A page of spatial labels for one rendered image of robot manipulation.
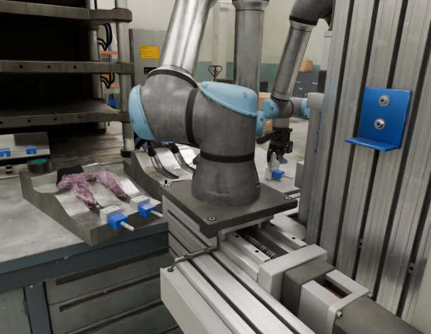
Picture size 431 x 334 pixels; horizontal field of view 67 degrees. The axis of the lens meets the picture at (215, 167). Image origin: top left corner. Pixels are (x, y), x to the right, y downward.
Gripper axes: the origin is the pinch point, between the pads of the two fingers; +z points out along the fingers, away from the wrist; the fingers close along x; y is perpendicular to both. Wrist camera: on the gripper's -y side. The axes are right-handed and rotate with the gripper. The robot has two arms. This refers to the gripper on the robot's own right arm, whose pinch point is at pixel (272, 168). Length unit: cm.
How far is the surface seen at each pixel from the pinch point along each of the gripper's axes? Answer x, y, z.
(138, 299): -70, -9, 37
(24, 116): -71, -95, -19
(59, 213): -88, -22, 1
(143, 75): -10, -84, -38
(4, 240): -103, -25, 5
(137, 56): -13, -85, -48
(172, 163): -38.5, -25.7, -4.8
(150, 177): -54, -20, -4
